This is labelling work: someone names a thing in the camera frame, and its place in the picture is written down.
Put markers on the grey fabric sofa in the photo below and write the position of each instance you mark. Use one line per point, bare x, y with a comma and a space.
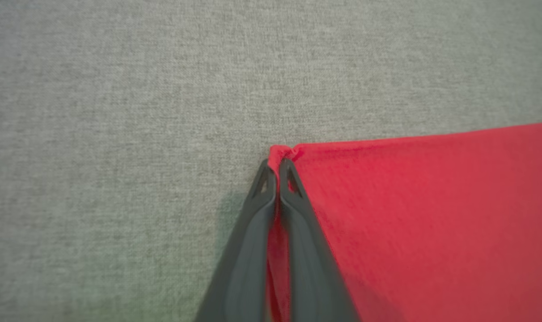
119, 134

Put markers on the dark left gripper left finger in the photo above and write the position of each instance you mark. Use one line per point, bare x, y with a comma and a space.
246, 259

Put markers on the red jersey with white trim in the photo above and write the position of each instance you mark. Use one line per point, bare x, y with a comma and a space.
432, 223

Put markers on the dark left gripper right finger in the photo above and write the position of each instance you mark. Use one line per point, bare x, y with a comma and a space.
309, 268

